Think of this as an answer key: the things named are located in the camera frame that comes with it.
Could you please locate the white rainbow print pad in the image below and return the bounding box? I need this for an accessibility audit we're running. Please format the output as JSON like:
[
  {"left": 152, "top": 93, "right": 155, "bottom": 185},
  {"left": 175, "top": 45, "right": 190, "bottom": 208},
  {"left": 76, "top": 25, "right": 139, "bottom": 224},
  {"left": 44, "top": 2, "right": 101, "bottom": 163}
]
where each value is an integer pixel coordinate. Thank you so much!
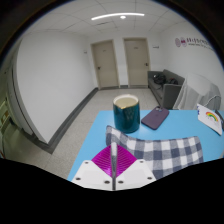
[{"left": 196, "top": 103, "right": 223, "bottom": 136}]

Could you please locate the long ceiling light strip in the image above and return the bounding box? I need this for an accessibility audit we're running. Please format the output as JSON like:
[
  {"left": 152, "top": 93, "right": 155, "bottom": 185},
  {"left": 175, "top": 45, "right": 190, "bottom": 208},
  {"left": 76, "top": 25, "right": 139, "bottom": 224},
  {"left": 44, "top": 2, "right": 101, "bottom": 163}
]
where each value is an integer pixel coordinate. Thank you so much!
[{"left": 90, "top": 12, "right": 146, "bottom": 22}]

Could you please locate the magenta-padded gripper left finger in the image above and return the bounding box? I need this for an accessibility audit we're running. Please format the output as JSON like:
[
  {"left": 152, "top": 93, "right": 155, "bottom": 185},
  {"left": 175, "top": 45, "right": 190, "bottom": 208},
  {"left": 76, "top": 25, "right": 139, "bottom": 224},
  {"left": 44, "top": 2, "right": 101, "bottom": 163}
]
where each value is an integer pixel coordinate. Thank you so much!
[{"left": 71, "top": 143, "right": 116, "bottom": 191}]

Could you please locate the chair under white cover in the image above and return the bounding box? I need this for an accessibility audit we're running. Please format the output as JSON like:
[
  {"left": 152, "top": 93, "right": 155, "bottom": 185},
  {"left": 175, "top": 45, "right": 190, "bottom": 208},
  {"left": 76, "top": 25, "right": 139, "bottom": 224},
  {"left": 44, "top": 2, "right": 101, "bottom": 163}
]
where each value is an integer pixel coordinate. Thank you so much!
[{"left": 172, "top": 73, "right": 222, "bottom": 111}]

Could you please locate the black bag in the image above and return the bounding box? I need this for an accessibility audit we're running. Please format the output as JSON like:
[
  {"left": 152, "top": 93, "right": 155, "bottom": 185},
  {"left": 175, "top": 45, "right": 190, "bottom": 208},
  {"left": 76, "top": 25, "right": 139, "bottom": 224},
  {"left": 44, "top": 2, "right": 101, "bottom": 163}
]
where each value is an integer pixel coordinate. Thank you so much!
[{"left": 153, "top": 73, "right": 167, "bottom": 85}]

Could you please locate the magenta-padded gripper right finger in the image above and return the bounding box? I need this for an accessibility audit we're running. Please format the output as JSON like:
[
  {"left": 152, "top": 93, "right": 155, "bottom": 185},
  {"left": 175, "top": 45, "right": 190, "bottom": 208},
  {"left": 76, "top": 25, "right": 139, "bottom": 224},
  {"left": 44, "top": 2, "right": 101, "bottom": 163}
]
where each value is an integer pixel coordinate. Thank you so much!
[{"left": 114, "top": 143, "right": 157, "bottom": 192}]

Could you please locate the dark teal ceramic mug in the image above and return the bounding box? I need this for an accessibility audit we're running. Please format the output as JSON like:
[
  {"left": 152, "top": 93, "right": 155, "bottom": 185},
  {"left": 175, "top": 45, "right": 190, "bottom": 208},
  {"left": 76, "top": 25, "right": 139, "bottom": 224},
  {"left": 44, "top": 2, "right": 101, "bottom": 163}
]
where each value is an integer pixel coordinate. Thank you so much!
[{"left": 112, "top": 93, "right": 141, "bottom": 135}]

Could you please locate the purple smartphone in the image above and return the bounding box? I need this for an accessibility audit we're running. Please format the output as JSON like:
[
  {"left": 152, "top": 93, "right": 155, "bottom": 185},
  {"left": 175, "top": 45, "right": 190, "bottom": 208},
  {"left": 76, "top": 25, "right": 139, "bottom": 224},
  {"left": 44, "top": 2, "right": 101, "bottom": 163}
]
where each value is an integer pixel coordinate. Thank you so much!
[{"left": 140, "top": 106, "right": 170, "bottom": 131}]

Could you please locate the dark flat notebook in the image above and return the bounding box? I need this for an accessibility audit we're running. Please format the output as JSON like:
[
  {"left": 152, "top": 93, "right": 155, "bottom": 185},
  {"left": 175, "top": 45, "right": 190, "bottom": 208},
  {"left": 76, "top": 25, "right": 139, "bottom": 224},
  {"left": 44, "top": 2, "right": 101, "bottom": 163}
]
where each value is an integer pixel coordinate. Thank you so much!
[{"left": 215, "top": 109, "right": 224, "bottom": 132}]

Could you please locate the grey white checked towel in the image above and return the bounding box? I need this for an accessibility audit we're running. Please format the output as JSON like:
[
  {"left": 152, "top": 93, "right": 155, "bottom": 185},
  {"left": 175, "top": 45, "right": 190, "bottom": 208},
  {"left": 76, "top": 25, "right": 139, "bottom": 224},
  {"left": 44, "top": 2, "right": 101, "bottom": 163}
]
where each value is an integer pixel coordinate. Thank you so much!
[{"left": 105, "top": 124, "right": 205, "bottom": 181}]

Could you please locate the wall logo sign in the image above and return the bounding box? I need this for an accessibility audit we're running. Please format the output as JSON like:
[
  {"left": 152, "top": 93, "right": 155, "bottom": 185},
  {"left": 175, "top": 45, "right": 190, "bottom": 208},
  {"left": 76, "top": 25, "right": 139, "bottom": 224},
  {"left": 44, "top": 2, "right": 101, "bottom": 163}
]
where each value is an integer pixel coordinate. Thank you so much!
[{"left": 174, "top": 36, "right": 214, "bottom": 52}]

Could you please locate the beige door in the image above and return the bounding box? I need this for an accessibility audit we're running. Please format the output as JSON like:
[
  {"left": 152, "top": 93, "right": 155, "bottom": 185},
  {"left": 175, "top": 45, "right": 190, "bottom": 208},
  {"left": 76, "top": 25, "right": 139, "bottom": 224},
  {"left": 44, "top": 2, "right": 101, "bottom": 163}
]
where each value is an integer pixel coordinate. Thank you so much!
[
  {"left": 90, "top": 39, "right": 120, "bottom": 90},
  {"left": 123, "top": 37, "right": 150, "bottom": 88}
]

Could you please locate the grey sofa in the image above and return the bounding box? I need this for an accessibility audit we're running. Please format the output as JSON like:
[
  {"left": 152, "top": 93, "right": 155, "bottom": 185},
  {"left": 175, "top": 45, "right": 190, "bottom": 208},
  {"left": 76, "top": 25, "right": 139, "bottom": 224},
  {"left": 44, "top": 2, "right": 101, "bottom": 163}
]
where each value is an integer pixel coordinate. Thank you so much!
[{"left": 147, "top": 69, "right": 186, "bottom": 110}]

